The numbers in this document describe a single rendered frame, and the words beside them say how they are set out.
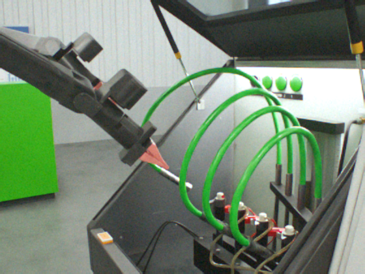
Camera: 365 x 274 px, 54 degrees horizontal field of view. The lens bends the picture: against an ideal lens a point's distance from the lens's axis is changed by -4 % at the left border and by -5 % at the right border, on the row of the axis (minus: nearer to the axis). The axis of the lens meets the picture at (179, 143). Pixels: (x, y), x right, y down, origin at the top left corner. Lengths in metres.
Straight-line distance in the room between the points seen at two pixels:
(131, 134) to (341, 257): 0.47
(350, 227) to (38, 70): 0.62
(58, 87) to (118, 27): 6.77
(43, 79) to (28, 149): 3.41
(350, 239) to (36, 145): 3.70
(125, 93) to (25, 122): 3.35
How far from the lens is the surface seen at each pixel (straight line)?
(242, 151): 1.29
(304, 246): 0.66
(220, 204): 0.94
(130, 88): 0.75
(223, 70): 0.96
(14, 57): 0.71
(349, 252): 0.69
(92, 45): 1.02
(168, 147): 1.19
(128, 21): 7.55
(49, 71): 0.72
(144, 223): 1.23
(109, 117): 0.76
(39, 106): 4.07
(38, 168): 4.18
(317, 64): 1.00
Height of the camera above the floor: 1.43
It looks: 12 degrees down
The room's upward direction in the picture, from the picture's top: 1 degrees counter-clockwise
